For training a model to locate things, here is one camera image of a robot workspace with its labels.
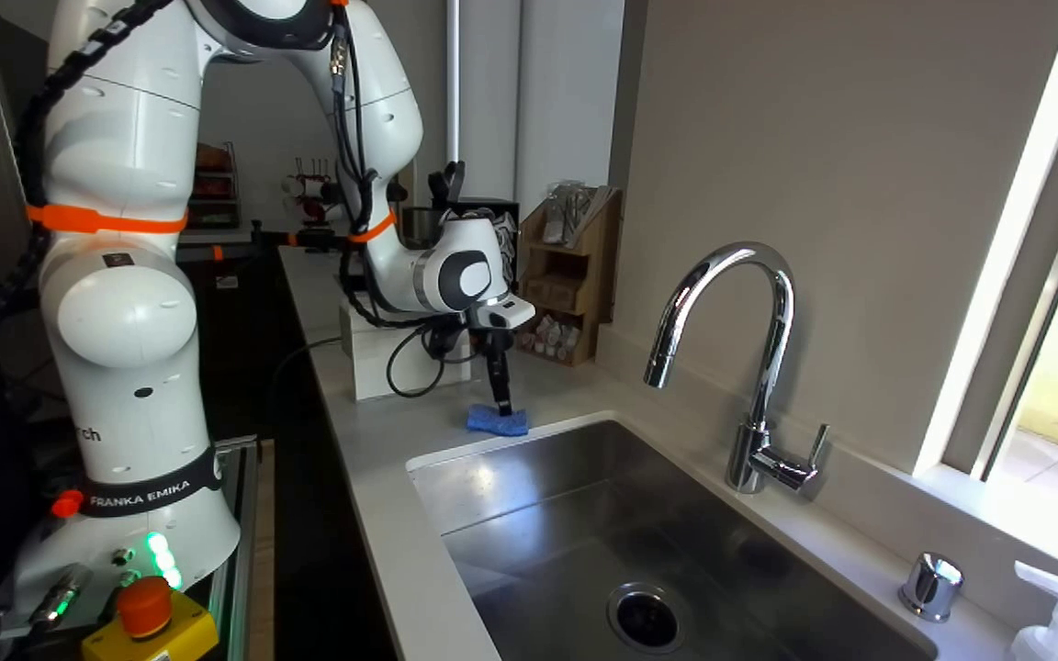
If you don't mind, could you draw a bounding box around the stainless steel sink basin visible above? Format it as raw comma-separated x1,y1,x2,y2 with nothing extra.
406,414,941,661

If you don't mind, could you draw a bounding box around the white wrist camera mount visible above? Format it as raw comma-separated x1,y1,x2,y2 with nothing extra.
481,294,542,337

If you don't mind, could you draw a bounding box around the blue sponge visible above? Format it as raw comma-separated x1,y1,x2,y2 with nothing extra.
468,399,532,442

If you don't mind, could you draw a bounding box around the dark background shelf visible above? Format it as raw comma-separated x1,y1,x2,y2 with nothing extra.
190,141,244,234

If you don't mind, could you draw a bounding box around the white vertical pipe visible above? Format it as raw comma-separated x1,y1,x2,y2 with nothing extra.
440,0,468,170

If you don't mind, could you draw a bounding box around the clear plastic bag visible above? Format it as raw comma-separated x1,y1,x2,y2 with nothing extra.
542,179,602,251

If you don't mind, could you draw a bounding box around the wooden countertop organizer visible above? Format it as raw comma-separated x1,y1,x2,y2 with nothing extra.
514,179,626,368

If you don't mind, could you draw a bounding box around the chrome gooseneck faucet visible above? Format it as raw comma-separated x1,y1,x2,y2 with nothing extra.
645,240,834,498

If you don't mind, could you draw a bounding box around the white window frame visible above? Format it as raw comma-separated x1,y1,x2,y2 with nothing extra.
910,0,1058,484

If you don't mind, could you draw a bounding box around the red emergency stop yellow box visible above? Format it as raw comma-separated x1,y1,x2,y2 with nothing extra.
78,577,223,661

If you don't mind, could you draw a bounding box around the round sink drain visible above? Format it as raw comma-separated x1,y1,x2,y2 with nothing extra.
607,579,686,654

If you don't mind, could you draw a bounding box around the thin black counter cable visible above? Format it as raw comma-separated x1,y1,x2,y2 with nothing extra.
264,334,353,409

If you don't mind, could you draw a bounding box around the wooden plank edge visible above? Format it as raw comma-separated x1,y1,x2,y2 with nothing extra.
239,438,285,661

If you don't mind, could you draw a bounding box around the chrome countertop button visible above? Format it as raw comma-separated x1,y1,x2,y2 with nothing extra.
897,548,966,623

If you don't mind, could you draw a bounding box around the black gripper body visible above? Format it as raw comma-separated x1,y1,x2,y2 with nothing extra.
468,319,523,376

